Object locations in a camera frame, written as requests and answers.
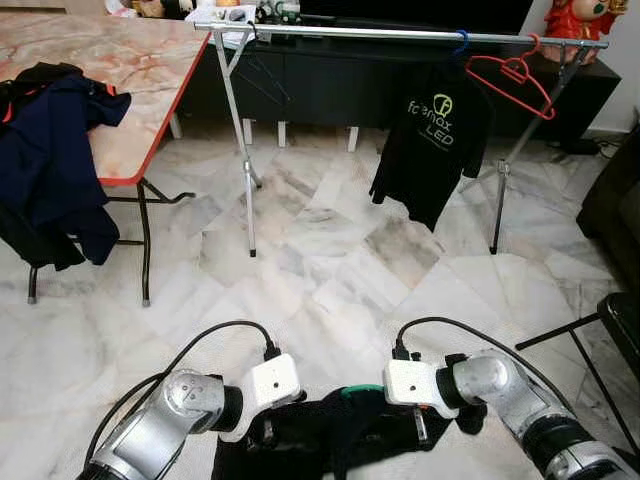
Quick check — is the black knit garment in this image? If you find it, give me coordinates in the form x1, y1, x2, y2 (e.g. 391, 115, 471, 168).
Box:
212, 385, 488, 480

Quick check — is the red plastic hanger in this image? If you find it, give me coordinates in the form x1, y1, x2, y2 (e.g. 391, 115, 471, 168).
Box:
465, 33, 557, 121

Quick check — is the black T-shirt with logo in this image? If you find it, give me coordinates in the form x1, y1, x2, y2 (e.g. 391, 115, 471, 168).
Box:
370, 55, 493, 233

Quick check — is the dark sofa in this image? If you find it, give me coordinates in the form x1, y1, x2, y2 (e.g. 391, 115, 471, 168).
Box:
578, 130, 640, 276

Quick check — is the black TV cabinet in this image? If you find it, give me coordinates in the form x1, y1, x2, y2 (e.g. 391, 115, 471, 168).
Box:
170, 30, 621, 151

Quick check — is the navy blue garment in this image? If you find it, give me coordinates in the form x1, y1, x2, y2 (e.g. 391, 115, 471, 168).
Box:
0, 75, 133, 266

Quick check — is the silver metal clothes rack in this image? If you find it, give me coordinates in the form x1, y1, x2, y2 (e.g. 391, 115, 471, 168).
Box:
195, 22, 609, 259

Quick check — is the white paper stack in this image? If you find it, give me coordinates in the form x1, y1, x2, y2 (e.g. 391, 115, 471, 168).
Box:
185, 5, 256, 49

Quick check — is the black television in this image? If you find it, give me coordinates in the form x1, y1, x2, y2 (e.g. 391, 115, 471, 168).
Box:
300, 0, 534, 31

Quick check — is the red figurine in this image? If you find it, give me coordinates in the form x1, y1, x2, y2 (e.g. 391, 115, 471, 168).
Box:
543, 0, 621, 43

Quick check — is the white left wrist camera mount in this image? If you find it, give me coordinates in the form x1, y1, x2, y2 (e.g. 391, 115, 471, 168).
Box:
218, 352, 303, 441

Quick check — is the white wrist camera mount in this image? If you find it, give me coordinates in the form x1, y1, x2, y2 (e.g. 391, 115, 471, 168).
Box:
383, 358, 448, 416
218, 352, 303, 441

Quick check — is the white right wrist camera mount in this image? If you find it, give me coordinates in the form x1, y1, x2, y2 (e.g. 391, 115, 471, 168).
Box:
383, 358, 448, 416

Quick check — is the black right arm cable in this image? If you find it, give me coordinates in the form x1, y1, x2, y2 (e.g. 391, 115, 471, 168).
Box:
393, 316, 576, 411

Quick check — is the black wire hanger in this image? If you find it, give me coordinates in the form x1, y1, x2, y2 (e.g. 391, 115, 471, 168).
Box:
235, 50, 286, 106

